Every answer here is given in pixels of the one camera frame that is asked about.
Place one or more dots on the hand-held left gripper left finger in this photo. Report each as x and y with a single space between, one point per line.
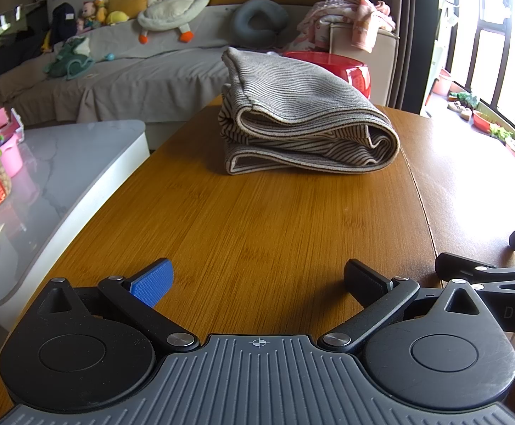
153 283

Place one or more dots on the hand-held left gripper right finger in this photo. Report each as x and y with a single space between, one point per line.
366 283

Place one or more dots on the grey striped sweater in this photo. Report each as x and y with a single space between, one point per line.
301 110

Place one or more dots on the pink clothes pile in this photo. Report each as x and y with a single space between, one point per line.
359 13

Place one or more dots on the green leafy plant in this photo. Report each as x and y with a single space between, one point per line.
501 133

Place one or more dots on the red plastic basin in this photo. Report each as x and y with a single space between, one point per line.
483 121

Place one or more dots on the grey marble coffee table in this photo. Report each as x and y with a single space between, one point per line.
71 172

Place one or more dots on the beige children's shoes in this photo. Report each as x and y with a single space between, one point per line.
459 110

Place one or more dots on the green toy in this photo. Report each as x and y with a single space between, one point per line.
463 99

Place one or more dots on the pink plastic basin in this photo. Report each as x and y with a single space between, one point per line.
442 84

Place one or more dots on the grey covered sofa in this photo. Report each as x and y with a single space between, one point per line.
151 79

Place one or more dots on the red plastic stool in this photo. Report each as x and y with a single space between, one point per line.
357 75

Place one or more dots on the beige cabinet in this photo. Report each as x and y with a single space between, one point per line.
383 66

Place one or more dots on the green dinosaur plush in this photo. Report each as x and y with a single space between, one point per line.
69 59

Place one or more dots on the brown curtain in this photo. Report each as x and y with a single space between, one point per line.
410 31

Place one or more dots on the black glass fish tank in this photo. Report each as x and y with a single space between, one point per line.
0 66

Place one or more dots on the grey neck pillow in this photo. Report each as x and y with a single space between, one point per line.
244 26

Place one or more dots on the pink doll plush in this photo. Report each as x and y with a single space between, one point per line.
86 15

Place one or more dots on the black backpack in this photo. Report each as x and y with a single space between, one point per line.
64 20

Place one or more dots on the yellow doll plush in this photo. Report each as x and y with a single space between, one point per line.
101 9

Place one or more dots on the white goose plush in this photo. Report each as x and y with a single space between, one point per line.
173 4

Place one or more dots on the yellow throw pillow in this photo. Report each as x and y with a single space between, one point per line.
129 0

